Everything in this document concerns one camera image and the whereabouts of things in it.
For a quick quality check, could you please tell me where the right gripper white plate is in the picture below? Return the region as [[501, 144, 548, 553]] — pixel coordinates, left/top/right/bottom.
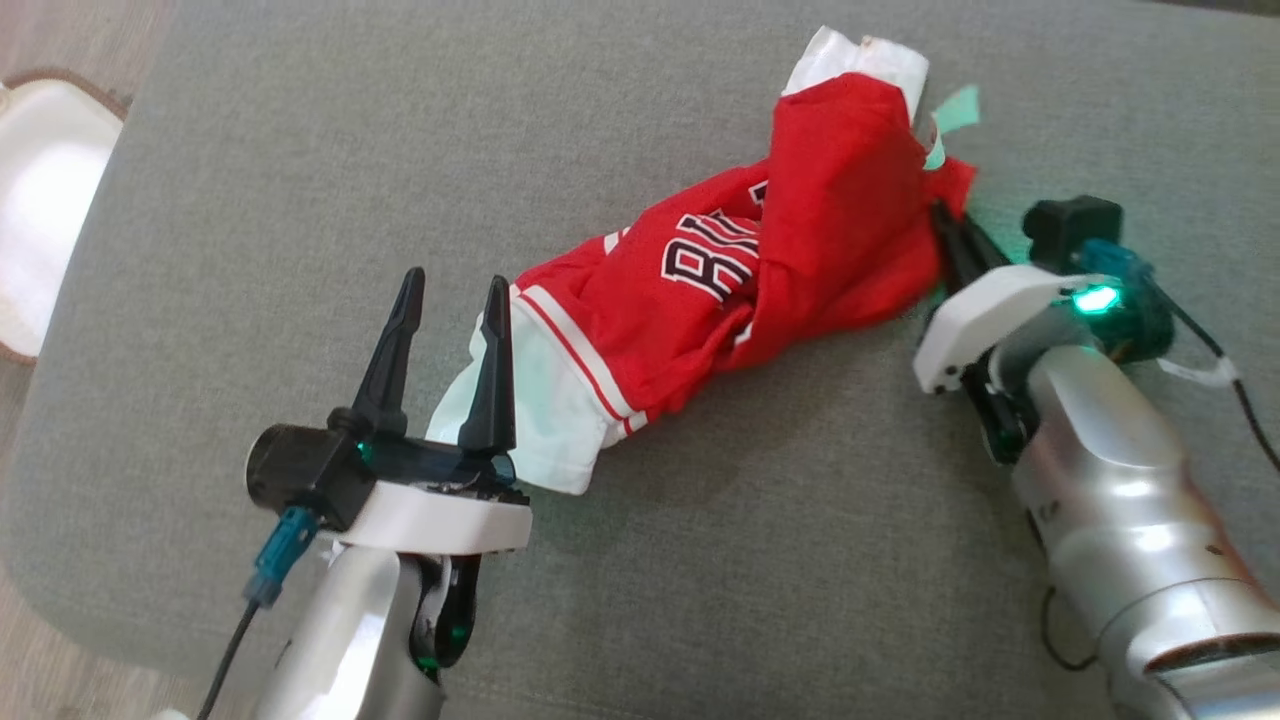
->
[[913, 199, 1113, 466]]

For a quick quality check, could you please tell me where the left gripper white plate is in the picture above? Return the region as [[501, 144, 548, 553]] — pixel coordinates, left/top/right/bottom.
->
[[345, 267, 533, 671]]

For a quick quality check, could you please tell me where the red jersey with white sleeves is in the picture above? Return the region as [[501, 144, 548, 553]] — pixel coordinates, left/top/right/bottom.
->
[[425, 25, 980, 496]]

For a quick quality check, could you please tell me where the grey sofa seat cushion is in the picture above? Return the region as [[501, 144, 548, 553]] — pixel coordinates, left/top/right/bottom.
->
[[0, 0, 1280, 720]]

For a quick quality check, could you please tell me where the white laundry basket brown rim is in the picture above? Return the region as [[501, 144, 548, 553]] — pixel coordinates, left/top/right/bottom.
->
[[0, 68, 130, 367]]

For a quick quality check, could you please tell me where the white right cable label tag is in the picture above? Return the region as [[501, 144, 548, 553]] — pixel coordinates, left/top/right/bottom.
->
[[1158, 355, 1242, 391]]

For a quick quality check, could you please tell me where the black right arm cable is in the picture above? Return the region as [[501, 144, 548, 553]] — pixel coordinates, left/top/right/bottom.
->
[[1150, 285, 1280, 476]]

